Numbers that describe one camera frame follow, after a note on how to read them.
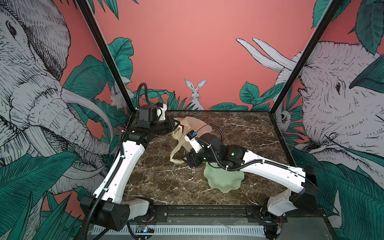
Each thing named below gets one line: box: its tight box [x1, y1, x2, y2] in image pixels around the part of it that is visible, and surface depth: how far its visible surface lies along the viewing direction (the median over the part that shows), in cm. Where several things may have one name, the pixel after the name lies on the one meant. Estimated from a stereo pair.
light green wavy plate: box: [203, 162, 245, 193], surface depth 85 cm
